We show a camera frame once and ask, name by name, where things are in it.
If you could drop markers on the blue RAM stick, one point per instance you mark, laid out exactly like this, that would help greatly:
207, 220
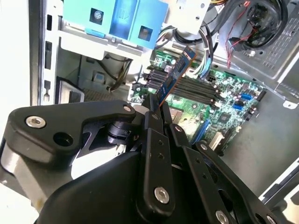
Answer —
175, 72

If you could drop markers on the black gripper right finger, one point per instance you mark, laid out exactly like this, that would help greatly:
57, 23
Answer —
198, 168

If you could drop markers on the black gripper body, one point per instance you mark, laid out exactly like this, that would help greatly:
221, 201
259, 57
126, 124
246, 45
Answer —
105, 191

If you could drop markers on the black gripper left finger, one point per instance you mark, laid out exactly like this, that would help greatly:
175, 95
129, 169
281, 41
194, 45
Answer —
70, 116

